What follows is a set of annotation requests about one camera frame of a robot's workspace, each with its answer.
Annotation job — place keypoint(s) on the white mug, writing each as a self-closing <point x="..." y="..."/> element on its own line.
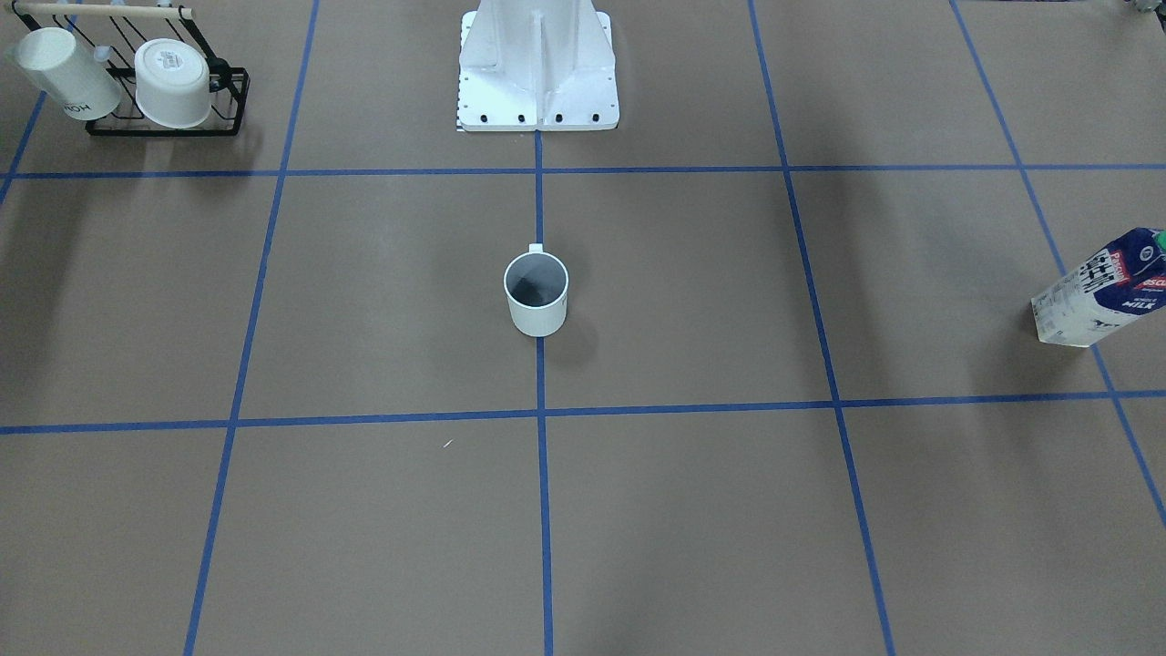
<point x="536" y="285"/>

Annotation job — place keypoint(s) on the blue white milk carton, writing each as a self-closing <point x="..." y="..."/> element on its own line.
<point x="1114" y="287"/>

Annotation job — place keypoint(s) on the white cup in rack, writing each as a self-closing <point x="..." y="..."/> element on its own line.
<point x="53" y="60"/>
<point x="172" y="83"/>

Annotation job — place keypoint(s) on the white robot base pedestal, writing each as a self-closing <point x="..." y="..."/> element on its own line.
<point x="536" y="65"/>

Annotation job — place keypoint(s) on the black wire cup rack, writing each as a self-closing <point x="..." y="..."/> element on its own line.
<point x="113" y="30"/>

